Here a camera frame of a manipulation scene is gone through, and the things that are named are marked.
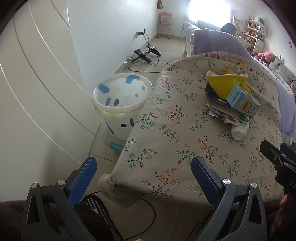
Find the black floor stand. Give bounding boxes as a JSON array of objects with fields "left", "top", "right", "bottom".
[
  {"left": 134, "top": 49, "right": 153, "bottom": 62},
  {"left": 146, "top": 44, "right": 162, "bottom": 57}
]

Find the paper scrap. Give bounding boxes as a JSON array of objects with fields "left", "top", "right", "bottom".
[{"left": 208, "top": 104, "right": 242, "bottom": 124}]

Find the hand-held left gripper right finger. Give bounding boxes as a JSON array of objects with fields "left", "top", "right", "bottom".
[{"left": 191, "top": 156, "right": 268, "bottom": 241}]

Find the red green patterned cloth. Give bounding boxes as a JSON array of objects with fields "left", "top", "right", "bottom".
[{"left": 199, "top": 51, "right": 253, "bottom": 62}]

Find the dark blue pillow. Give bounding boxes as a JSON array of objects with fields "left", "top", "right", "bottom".
[{"left": 220, "top": 23, "right": 237, "bottom": 35}]

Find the white wardrobe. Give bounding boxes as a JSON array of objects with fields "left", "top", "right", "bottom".
[{"left": 0, "top": 0, "right": 102, "bottom": 202}]

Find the black floor cable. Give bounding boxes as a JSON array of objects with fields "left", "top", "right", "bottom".
[{"left": 88, "top": 191, "right": 156, "bottom": 241}]

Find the white cat print bin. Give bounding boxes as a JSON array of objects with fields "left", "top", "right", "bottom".
[{"left": 93, "top": 72, "right": 153, "bottom": 142}]

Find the pink chair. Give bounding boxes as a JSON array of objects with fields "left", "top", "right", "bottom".
[{"left": 158, "top": 12, "right": 173, "bottom": 39}]

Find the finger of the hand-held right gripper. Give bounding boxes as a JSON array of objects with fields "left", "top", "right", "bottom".
[
  {"left": 279, "top": 143, "right": 296, "bottom": 163},
  {"left": 260, "top": 140, "right": 286, "bottom": 173}
]

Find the white bottle green label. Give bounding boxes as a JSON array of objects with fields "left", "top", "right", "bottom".
[{"left": 231, "top": 113, "right": 251, "bottom": 141}]

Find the floral beige cloth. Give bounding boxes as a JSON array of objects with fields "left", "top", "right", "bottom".
[{"left": 98, "top": 56, "right": 286, "bottom": 209}]

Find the dark blue box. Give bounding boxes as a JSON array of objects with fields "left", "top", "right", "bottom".
[{"left": 206, "top": 82, "right": 232, "bottom": 108}]

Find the grey plush toy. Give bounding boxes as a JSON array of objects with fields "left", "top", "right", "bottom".
[{"left": 268, "top": 56, "right": 296, "bottom": 84}]

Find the white bookshelf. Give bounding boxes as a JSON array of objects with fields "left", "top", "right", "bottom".
[{"left": 242, "top": 16, "right": 268, "bottom": 54}]

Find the yellow plastic wrapper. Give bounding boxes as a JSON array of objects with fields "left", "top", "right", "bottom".
[{"left": 205, "top": 64, "right": 255, "bottom": 99}]

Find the light blue milk carton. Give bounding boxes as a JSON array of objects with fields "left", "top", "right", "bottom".
[{"left": 225, "top": 85, "right": 260, "bottom": 117}]

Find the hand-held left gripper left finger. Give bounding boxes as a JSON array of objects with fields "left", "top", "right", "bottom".
[{"left": 21, "top": 156, "right": 97, "bottom": 241}]

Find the black charger cable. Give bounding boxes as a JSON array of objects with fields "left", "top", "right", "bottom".
[{"left": 128, "top": 34, "right": 163, "bottom": 73}]

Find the pink plush toy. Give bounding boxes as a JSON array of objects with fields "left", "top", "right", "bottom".
[{"left": 257, "top": 51, "right": 275, "bottom": 65}]

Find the black white striped object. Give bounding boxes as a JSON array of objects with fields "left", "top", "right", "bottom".
[{"left": 82, "top": 195, "right": 116, "bottom": 232}]

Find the blue plastic piece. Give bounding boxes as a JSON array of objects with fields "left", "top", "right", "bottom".
[{"left": 109, "top": 142, "right": 124, "bottom": 153}]

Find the window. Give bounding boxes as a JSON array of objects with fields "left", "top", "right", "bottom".
[{"left": 186, "top": 0, "right": 232, "bottom": 26}]

